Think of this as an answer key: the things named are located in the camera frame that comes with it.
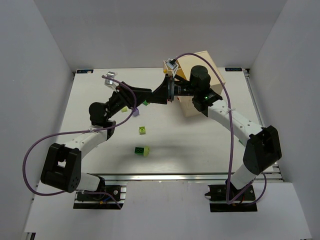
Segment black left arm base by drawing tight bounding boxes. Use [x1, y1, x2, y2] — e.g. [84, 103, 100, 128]
[73, 183, 127, 210]

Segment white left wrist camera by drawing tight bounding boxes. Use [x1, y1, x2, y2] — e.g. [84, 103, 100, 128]
[102, 71, 117, 91]

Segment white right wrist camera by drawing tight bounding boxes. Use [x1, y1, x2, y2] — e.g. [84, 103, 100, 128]
[166, 58, 179, 76]

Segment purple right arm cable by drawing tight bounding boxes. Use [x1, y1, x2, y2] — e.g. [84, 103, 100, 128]
[173, 52, 268, 205]

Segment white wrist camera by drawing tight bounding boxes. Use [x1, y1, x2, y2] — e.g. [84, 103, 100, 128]
[166, 58, 179, 76]
[102, 71, 117, 91]

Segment lime green lego centre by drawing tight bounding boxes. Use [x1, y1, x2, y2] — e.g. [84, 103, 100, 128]
[139, 126, 146, 135]

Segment dark green lego front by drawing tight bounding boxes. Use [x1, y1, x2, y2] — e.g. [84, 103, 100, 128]
[134, 147, 145, 156]

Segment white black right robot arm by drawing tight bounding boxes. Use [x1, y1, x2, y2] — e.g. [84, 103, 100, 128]
[142, 79, 281, 190]

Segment black table label left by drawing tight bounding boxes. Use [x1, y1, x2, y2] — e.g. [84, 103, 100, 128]
[76, 69, 94, 74]

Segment black table label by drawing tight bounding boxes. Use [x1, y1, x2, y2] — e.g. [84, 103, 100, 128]
[224, 67, 243, 72]
[76, 69, 94, 74]

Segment cream plastic drawer cabinet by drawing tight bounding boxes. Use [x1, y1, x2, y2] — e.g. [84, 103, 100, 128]
[163, 50, 226, 117]

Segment lime green small lego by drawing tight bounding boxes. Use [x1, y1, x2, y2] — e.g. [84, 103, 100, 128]
[121, 107, 128, 113]

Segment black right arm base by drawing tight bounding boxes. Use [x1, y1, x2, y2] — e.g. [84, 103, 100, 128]
[204, 181, 258, 213]

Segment purple square lego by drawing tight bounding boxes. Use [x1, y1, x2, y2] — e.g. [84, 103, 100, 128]
[132, 108, 140, 117]

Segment black table label right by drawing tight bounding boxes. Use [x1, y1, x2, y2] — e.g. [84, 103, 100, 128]
[224, 67, 243, 72]

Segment lime green lego front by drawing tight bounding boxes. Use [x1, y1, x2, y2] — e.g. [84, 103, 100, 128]
[143, 146, 150, 157]

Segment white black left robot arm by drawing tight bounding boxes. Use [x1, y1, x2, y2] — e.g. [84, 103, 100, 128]
[40, 82, 154, 193]

